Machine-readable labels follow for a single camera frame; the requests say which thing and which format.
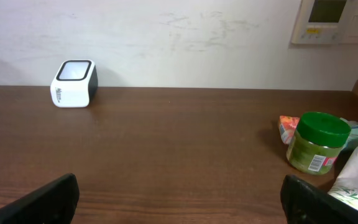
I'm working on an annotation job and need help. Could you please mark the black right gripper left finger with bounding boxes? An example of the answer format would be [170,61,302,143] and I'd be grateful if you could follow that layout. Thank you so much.
[0,173,80,224]

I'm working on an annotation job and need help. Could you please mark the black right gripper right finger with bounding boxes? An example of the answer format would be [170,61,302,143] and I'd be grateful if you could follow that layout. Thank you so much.
[280,175,358,224]

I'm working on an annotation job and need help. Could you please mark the green lidded jar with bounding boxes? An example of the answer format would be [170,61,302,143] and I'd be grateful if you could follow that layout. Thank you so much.
[287,111,351,175]

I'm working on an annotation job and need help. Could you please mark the white barcode scanner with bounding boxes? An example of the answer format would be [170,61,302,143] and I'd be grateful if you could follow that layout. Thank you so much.
[50,59,98,108]

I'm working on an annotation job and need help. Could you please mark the white wall control panel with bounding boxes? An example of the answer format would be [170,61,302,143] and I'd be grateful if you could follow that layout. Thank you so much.
[291,0,358,45]

